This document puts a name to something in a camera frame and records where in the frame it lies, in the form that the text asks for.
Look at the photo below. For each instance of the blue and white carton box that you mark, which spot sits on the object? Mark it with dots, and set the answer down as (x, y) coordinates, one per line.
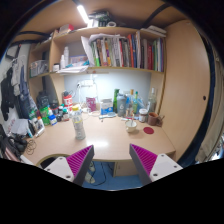
(106, 106)

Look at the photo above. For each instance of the hanging clothes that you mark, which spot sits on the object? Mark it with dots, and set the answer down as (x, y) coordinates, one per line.
(13, 90)

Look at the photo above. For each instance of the green glass bottle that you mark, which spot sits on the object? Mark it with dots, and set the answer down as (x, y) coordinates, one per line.
(115, 98)

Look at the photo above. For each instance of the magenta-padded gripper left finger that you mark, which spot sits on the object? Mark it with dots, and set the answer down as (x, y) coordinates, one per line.
(60, 166)

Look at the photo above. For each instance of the clear bottle with yellow cap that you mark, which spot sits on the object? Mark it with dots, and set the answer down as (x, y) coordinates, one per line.
(78, 125)

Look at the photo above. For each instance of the brown mug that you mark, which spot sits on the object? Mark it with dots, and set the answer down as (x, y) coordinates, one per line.
(153, 119)

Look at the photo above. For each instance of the white power strip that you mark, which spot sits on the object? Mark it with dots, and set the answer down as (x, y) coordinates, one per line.
(85, 83)

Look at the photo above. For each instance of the ceiling light tube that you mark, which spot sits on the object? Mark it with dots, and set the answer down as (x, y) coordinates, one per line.
(82, 13)

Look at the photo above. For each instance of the grey shaker bottle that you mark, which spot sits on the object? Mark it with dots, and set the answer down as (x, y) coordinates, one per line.
(121, 105)

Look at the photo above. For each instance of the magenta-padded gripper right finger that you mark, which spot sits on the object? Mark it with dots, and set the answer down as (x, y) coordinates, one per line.
(163, 165)

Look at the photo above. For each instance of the red and white canister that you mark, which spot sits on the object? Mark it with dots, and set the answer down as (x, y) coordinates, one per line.
(68, 102)

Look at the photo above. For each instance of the clear bottle with tan stopper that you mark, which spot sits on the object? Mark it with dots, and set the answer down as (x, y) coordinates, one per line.
(130, 101)

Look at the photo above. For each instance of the white mug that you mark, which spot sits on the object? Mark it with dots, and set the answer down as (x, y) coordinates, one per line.
(130, 127)

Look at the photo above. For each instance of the green plastic container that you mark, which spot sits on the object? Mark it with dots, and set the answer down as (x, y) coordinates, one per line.
(44, 115)

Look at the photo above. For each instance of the clear glass bottle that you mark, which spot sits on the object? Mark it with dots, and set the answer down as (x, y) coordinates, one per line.
(152, 101)

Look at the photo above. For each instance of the magenta box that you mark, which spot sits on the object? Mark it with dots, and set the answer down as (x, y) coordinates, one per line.
(91, 104)

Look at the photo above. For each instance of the flat round red coaster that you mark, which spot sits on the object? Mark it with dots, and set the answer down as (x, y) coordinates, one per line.
(148, 130)

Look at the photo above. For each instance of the white bottle with blue lid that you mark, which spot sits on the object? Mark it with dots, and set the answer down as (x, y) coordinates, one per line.
(52, 120)

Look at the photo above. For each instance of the light blue hairbrush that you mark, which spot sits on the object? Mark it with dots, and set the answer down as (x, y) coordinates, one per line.
(108, 115)

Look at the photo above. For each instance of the jar with white lid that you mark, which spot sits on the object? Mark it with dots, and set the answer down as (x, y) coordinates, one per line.
(143, 116)

